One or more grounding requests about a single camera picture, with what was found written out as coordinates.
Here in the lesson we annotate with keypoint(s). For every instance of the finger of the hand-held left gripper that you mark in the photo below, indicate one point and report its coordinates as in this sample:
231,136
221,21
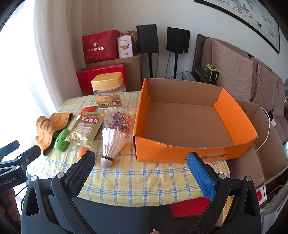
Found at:
10,147
29,155

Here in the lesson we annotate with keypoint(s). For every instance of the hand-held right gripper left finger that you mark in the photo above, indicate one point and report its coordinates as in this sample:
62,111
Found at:
82,174

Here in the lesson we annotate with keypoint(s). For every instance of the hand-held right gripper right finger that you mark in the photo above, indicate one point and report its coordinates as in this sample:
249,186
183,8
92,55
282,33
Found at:
201,177

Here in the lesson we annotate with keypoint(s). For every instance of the orange ping pong ball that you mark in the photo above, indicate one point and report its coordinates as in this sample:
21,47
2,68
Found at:
81,152

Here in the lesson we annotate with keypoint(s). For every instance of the orange patterned towel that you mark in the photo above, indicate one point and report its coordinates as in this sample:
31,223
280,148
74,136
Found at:
45,130

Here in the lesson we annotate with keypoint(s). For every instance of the green paw-print capsule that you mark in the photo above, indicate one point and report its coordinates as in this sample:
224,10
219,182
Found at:
60,139

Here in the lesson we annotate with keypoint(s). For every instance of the white feather shuttlecock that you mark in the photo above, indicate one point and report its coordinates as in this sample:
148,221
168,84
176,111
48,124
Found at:
110,144

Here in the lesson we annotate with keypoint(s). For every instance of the foil snack packet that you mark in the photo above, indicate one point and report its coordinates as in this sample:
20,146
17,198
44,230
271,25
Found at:
85,128

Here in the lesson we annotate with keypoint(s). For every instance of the orange cardboard box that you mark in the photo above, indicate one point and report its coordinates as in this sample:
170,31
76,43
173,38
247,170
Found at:
180,117

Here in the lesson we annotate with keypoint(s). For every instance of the orange tube with white cap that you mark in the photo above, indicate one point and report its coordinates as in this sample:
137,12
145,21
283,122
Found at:
88,109

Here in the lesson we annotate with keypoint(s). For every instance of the person's left hand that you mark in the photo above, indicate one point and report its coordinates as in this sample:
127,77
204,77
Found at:
10,207

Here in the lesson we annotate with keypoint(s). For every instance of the red box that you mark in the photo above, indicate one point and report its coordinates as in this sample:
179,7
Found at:
189,208

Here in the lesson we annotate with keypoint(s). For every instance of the yellow plaid tablecloth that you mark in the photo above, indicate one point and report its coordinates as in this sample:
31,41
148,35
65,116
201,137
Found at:
135,180

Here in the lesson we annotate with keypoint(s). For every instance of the bag of colourful rubber bands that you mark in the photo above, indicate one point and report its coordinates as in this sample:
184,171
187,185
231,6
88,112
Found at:
121,119

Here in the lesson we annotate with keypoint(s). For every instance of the open brown cardboard box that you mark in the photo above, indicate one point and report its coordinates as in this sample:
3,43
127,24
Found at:
272,153

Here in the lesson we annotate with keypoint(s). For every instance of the clear jar with yellow lid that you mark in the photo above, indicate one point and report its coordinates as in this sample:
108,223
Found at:
108,96

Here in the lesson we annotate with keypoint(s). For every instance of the brown sofa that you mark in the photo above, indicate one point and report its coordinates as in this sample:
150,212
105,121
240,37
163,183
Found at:
279,121

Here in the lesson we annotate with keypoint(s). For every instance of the grey blue box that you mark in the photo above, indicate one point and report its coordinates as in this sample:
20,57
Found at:
189,77

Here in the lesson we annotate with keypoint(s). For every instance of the white curtain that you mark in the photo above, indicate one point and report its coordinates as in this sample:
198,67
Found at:
56,56

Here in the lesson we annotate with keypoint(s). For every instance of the green portable radio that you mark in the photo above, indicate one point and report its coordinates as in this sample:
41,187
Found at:
212,72

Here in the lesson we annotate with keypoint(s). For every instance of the large brown sofa cushion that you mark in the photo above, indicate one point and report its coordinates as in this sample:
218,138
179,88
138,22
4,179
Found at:
231,69

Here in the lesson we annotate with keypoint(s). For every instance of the closed brown cardboard box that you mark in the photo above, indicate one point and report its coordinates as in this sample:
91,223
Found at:
132,72

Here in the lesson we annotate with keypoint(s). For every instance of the black speaker stand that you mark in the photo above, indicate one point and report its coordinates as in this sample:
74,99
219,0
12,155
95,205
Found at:
176,65
150,65

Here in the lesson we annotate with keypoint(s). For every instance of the tall red gift bag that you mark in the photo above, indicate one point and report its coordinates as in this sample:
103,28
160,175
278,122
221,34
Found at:
99,49

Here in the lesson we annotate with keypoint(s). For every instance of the white tissue pack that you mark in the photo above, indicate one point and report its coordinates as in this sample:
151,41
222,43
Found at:
124,47

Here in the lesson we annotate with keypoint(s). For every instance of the black speaker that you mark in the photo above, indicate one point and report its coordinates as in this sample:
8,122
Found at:
147,38
177,40

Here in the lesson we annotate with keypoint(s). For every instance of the gold wrapped package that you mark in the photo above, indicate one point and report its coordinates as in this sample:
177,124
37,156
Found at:
134,42

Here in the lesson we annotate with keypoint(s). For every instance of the framed ink painting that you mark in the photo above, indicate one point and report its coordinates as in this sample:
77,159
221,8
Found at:
252,18

